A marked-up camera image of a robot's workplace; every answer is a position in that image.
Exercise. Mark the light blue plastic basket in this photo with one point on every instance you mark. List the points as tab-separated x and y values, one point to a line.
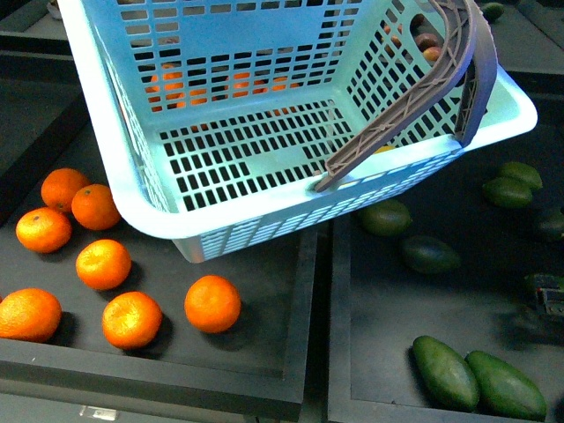
214	119

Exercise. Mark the yellow mango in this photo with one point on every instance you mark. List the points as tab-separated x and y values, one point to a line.
384	148

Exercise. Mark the grey basket handle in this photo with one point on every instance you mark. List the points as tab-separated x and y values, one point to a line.
468	55

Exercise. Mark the green avocado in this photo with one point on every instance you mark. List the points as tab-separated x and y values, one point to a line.
504	389
428	255
492	11
507	193
522	172
446	374
386	218

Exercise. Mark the orange mandarin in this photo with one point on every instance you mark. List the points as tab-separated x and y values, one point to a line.
43	230
131	320
60	186
103	264
94	208
212	304
30	314

